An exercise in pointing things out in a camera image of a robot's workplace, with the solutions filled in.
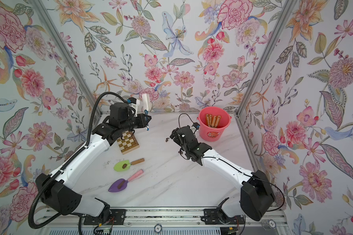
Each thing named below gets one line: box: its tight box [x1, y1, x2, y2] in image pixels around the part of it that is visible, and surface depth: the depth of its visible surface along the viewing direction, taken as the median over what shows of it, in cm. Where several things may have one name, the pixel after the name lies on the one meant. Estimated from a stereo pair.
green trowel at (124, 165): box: [113, 158, 145, 172], surface depth 94 cm
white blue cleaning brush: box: [142, 93, 152, 131], surface depth 75 cm
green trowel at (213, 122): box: [210, 115, 217, 128], surface depth 106 cm
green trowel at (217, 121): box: [214, 115, 222, 128], surface depth 104 cm
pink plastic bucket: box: [196, 106, 232, 142], surface depth 103 cm
